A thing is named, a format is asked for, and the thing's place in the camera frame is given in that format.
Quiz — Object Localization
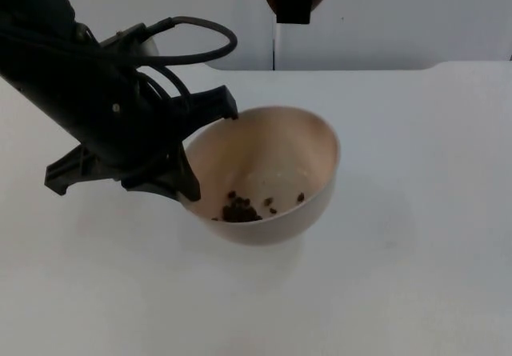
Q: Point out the black cable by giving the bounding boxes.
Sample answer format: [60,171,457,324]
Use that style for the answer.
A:
[135,64,192,111]
[134,15,238,70]

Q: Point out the pale wooden bowl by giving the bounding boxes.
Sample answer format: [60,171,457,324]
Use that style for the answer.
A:
[178,105,342,247]

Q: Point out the coffee beans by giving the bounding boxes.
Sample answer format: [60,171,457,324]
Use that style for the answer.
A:
[210,190,306,224]

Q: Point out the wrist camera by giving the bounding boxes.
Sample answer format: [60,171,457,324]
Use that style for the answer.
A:
[98,22,160,58]

